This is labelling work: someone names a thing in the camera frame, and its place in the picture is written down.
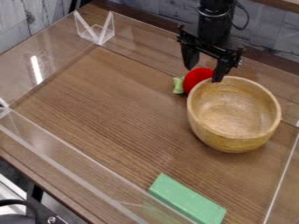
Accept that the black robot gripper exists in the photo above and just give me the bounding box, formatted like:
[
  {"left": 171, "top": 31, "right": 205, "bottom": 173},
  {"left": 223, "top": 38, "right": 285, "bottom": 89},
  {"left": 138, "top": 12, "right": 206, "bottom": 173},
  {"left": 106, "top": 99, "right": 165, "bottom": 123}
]
[{"left": 178, "top": 6, "right": 246, "bottom": 82}]

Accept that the red plush strawberry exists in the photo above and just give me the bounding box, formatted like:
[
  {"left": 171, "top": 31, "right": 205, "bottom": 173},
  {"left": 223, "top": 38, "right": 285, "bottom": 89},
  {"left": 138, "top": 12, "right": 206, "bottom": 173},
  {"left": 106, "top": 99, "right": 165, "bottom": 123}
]
[{"left": 173, "top": 67, "right": 214, "bottom": 95}]

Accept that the light wooden bowl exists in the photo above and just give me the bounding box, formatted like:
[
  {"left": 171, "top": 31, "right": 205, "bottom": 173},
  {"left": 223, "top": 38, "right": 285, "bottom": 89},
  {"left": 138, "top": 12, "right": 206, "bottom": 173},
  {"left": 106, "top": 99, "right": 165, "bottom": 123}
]
[{"left": 187, "top": 76, "right": 282, "bottom": 153}]

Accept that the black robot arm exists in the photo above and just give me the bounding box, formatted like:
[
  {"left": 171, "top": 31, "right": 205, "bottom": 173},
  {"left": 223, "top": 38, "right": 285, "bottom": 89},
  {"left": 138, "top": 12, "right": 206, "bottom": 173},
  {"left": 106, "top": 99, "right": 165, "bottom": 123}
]
[{"left": 178, "top": 0, "right": 250, "bottom": 82}]

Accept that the green rectangular block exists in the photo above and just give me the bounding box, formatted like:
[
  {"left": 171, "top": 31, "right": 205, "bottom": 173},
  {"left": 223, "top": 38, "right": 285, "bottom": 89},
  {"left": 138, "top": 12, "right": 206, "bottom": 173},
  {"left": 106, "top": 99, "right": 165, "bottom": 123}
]
[{"left": 150, "top": 173, "right": 227, "bottom": 224}]

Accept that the clear acrylic corner bracket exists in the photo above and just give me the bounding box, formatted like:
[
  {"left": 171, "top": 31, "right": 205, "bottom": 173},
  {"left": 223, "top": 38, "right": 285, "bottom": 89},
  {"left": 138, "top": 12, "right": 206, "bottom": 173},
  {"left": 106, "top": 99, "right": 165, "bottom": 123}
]
[{"left": 74, "top": 10, "right": 117, "bottom": 46}]

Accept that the clear acrylic front wall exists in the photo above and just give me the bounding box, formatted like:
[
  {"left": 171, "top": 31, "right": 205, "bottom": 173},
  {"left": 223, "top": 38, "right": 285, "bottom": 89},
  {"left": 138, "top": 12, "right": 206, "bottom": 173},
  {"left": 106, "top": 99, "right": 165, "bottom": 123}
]
[{"left": 0, "top": 108, "right": 194, "bottom": 224}]

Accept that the black table leg bracket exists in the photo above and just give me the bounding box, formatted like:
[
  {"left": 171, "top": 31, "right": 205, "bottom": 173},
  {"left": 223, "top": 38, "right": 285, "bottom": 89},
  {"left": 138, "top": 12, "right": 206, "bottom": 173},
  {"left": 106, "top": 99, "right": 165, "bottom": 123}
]
[{"left": 27, "top": 181, "right": 77, "bottom": 224}]

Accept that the black cable bottom left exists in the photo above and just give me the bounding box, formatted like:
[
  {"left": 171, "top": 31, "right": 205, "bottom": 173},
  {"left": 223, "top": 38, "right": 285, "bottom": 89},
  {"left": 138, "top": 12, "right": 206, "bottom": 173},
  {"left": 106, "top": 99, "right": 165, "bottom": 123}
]
[{"left": 0, "top": 199, "right": 39, "bottom": 224}]

